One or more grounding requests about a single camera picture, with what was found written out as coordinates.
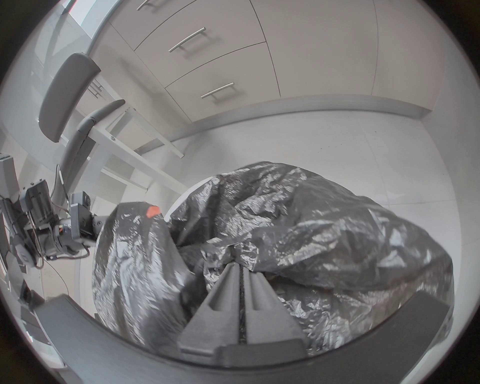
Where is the white trash bin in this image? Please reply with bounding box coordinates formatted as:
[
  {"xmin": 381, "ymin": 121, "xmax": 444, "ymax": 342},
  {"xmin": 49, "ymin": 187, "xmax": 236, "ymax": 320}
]
[{"xmin": 164, "ymin": 185, "xmax": 200, "ymax": 221}]

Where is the grey office chair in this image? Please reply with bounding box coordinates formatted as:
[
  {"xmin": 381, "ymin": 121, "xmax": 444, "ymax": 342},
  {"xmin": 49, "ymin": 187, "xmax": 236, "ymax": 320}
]
[{"xmin": 37, "ymin": 52, "xmax": 127, "ymax": 211}]

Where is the white desk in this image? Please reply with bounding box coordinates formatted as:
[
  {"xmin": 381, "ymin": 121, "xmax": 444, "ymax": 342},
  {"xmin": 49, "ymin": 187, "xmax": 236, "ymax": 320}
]
[{"xmin": 73, "ymin": 75, "xmax": 189, "ymax": 196}]

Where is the black plastic bag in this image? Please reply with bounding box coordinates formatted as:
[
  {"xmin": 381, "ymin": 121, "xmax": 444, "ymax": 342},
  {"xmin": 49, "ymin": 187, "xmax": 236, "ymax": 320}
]
[{"xmin": 91, "ymin": 161, "xmax": 455, "ymax": 358}]

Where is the white wardrobe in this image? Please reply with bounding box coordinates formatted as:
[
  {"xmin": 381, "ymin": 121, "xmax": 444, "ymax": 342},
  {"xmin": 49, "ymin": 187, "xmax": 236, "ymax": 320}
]
[{"xmin": 88, "ymin": 0, "xmax": 436, "ymax": 142}]

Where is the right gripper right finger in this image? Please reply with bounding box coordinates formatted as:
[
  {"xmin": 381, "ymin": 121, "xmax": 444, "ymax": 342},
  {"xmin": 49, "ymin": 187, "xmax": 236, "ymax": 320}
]
[{"xmin": 219, "ymin": 266, "xmax": 309, "ymax": 367}]

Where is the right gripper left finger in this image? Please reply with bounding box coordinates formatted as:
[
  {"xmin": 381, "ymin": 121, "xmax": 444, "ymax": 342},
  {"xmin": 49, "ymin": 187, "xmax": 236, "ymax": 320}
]
[{"xmin": 177, "ymin": 262, "xmax": 241, "ymax": 355}]

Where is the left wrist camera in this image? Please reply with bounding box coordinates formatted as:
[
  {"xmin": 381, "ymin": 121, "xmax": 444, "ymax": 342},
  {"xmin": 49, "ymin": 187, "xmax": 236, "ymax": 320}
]
[{"xmin": 69, "ymin": 190, "xmax": 93, "ymax": 241}]

